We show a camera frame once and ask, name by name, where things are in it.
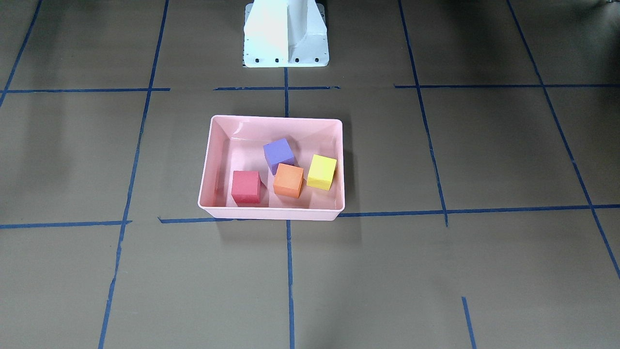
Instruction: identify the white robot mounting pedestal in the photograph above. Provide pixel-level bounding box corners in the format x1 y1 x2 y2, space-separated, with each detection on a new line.
242 0 330 68

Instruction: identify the orange foam block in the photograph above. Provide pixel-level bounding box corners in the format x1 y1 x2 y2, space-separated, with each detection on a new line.
273 163 304 199

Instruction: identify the red foam block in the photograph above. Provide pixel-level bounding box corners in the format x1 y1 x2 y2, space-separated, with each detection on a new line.
231 171 262 204

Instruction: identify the pink plastic bin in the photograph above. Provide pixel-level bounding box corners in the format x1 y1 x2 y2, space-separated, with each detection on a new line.
198 115 345 221

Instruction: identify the purple foam block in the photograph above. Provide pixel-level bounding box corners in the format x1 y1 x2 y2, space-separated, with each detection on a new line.
263 138 295 176

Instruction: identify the yellow foam block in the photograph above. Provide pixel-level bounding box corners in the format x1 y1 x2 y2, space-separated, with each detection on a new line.
306 154 337 191

